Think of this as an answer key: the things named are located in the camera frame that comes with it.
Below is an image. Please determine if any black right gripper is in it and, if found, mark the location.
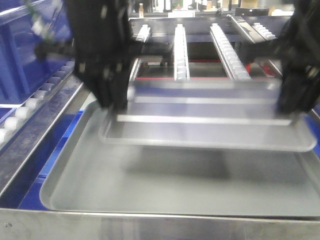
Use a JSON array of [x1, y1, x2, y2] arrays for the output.
[[241, 0, 320, 114]]

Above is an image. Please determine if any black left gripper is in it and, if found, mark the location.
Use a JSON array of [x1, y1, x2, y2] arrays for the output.
[[65, 0, 141, 110]]

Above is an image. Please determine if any small silver tray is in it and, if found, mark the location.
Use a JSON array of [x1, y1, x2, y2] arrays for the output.
[[99, 79, 317, 153]]

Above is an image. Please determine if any large grey tray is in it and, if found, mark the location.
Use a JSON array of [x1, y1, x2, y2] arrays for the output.
[[40, 102, 320, 217]]

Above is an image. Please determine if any blue crate under tray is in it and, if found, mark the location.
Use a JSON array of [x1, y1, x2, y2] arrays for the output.
[[18, 111, 85, 210]]

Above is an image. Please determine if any right roller track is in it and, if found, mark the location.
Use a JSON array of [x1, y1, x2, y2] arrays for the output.
[[252, 22, 277, 40]]

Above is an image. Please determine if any small background bottle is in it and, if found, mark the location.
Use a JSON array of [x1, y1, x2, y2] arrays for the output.
[[138, 3, 144, 18]]

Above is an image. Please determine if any blue crate upper left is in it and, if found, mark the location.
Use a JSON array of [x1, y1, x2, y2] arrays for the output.
[[0, 0, 72, 105]]

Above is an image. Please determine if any centre roller track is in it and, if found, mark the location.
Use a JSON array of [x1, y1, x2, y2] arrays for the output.
[[173, 24, 190, 82]]

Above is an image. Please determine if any far left roller track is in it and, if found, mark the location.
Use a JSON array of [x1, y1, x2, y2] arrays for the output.
[[0, 59, 75, 148]]

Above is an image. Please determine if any front steel rack beam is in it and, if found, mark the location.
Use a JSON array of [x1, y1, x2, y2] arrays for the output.
[[0, 208, 320, 240]]

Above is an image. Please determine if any right steel divider rail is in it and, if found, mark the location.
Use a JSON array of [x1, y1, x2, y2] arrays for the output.
[[227, 14, 282, 77]]

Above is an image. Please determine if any steel divider rail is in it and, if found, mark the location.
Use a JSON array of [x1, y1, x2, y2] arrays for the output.
[[227, 14, 282, 77], [0, 75, 86, 197]]

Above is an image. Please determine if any left steel divider rail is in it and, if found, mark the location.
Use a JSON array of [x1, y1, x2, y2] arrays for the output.
[[0, 75, 86, 197]]

